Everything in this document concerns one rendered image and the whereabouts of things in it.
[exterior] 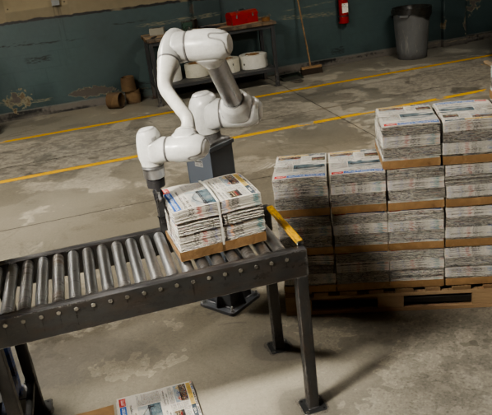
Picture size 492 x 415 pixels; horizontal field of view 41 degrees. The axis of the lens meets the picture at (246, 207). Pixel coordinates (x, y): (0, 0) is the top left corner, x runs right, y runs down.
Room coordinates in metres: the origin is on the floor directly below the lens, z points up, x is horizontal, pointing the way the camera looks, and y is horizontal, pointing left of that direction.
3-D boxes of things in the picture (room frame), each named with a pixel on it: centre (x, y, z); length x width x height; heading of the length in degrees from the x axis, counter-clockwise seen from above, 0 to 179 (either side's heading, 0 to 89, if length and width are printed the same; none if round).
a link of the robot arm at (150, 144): (2.52, 0.34, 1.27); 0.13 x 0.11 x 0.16; 76
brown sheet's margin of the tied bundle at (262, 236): (2.60, 0.04, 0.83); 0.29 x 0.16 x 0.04; 16
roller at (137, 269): (2.49, 0.49, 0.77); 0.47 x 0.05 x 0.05; 13
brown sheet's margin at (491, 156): (3.19, -1.17, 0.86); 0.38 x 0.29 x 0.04; 170
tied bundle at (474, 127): (3.20, -1.17, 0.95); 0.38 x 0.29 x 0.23; 170
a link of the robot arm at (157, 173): (2.52, 0.35, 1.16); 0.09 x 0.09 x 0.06
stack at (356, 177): (3.26, -0.75, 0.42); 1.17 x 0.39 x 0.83; 81
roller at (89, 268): (2.45, 0.68, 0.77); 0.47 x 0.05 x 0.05; 13
